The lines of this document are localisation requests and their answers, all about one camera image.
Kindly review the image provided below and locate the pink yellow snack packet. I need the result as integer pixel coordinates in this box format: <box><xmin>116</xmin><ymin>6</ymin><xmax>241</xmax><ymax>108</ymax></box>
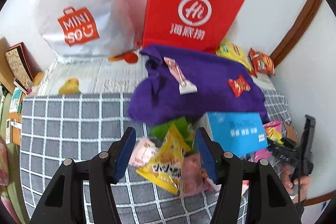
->
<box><xmin>263</xmin><ymin>121</ymin><xmax>284</xmax><ymax>145</ymax></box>

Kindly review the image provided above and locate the pink strawberry snack bag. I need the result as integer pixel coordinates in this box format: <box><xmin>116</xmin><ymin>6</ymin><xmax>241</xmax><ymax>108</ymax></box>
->
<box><xmin>179</xmin><ymin>153</ymin><xmax>214</xmax><ymax>197</ymax></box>

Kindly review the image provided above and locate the small red snack packet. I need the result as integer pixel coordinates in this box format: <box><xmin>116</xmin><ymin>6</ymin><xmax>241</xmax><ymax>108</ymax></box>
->
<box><xmin>228</xmin><ymin>75</ymin><xmax>251</xmax><ymax>98</ymax></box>

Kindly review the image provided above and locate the pink peach snack packet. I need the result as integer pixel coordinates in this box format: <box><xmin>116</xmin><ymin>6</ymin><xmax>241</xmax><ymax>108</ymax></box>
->
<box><xmin>129</xmin><ymin>138</ymin><xmax>158</xmax><ymax>167</ymax></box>

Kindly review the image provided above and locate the yellow rice cracker packet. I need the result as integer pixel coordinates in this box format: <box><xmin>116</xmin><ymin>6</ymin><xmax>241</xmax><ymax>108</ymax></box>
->
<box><xmin>135</xmin><ymin>129</ymin><xmax>190</xmax><ymax>195</ymax></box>

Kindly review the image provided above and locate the long pink bear candy bar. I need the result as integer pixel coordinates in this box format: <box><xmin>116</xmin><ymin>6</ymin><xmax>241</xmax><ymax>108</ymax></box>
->
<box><xmin>163</xmin><ymin>57</ymin><xmax>198</xmax><ymax>95</ymax></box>

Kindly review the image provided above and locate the person right hand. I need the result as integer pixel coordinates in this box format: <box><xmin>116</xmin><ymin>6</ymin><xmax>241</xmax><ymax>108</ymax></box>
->
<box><xmin>281</xmin><ymin>165</ymin><xmax>311</xmax><ymax>203</ymax></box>

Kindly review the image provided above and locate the blue tissue box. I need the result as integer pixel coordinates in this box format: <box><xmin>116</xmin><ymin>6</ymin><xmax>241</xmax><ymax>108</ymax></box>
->
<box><xmin>195</xmin><ymin>112</ymin><xmax>268</xmax><ymax>156</ymax></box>

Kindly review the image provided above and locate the grey checked blanket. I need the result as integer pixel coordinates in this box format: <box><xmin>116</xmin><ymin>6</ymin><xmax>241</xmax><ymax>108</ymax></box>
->
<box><xmin>19</xmin><ymin>90</ymin><xmax>292</xmax><ymax>224</ymax></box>

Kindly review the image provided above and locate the white remote control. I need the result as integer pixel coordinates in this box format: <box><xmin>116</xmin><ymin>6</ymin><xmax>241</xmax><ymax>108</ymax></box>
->
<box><xmin>5</xmin><ymin>119</ymin><xmax>12</xmax><ymax>144</ymax></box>

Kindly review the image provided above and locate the orange red chips bag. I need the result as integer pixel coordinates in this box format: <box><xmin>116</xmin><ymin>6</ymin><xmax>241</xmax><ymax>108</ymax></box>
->
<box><xmin>249</xmin><ymin>48</ymin><xmax>275</xmax><ymax>76</ymax></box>

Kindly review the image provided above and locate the purple towel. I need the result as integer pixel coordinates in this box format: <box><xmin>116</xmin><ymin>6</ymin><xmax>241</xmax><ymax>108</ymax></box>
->
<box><xmin>127</xmin><ymin>44</ymin><xmax>269</xmax><ymax>126</ymax></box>

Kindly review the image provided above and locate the green rice cracker packet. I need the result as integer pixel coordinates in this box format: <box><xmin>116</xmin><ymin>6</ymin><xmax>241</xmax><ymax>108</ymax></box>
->
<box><xmin>150</xmin><ymin>117</ymin><xmax>195</xmax><ymax>155</ymax></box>

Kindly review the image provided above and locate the yellow chips bag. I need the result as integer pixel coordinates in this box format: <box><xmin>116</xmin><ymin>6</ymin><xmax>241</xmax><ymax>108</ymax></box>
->
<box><xmin>215</xmin><ymin>40</ymin><xmax>252</xmax><ymax>72</ymax></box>

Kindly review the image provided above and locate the patterned brown book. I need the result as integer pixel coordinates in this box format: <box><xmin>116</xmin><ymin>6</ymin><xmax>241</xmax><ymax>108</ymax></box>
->
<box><xmin>5</xmin><ymin>42</ymin><xmax>34</xmax><ymax>89</ymax></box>

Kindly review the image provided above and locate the red paper shopping bag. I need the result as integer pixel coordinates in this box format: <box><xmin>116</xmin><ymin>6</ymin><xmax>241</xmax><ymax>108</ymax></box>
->
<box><xmin>142</xmin><ymin>0</ymin><xmax>245</xmax><ymax>52</ymax></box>

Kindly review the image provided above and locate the white Miniso plastic bag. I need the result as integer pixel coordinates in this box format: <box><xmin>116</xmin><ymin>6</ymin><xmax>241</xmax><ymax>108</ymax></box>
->
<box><xmin>36</xmin><ymin>0</ymin><xmax>135</xmax><ymax>63</ymax></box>

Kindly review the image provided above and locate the brown wooden door frame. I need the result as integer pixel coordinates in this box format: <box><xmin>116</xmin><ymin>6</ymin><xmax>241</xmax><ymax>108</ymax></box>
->
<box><xmin>270</xmin><ymin>0</ymin><xmax>323</xmax><ymax>67</ymax></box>

